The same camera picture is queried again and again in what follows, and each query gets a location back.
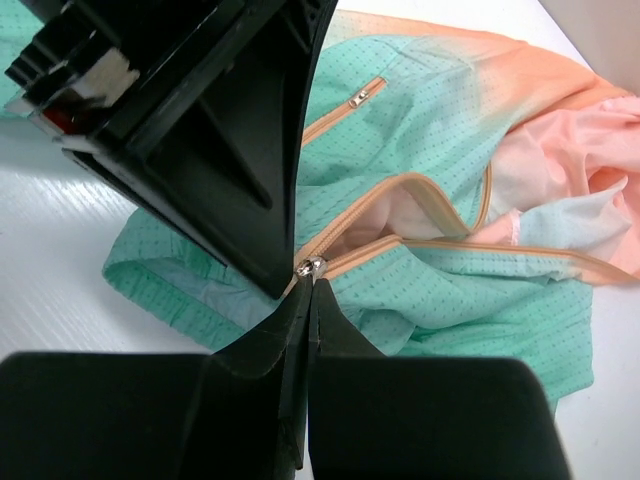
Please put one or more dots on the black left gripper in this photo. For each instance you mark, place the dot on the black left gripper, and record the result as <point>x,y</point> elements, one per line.
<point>193,110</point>

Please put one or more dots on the teal and orange jacket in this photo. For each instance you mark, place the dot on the teal and orange jacket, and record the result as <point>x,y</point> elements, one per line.
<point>461,191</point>

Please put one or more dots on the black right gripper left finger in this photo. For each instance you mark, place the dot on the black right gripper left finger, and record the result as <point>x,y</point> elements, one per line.
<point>235,414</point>

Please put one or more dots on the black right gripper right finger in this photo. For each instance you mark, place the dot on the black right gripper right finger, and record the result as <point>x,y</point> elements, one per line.
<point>377,417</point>

